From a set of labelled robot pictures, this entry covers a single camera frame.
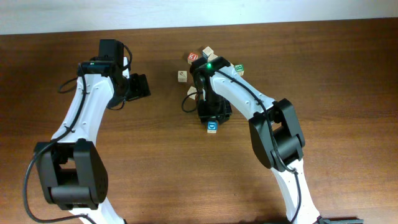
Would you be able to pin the blue letter D block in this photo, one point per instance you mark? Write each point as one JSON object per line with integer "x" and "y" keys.
{"x": 212, "y": 127}

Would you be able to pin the green letter B block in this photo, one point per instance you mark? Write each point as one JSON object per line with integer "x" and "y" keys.
{"x": 239, "y": 69}

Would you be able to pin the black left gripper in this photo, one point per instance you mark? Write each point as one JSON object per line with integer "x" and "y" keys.
{"x": 142, "y": 88}

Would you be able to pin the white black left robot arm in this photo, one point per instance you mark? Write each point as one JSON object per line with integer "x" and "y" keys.
{"x": 71, "y": 172}

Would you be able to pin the wooden block near green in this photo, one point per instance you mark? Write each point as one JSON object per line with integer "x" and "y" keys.
{"x": 212, "y": 57}

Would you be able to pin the red letter block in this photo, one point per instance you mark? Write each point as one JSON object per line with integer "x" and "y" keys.
{"x": 192, "y": 57}

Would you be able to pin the blue number 2 block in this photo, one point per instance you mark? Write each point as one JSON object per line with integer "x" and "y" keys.
{"x": 182, "y": 76}

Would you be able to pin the wooden block behind arm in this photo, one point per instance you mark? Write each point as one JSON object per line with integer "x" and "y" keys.
{"x": 207, "y": 52}

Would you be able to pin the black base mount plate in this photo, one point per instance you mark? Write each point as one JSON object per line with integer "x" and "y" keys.
{"x": 350, "y": 221}

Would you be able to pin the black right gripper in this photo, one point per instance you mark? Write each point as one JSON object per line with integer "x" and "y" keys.
{"x": 214, "y": 115}

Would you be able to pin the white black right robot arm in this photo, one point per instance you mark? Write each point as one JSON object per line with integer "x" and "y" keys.
{"x": 276, "y": 136}

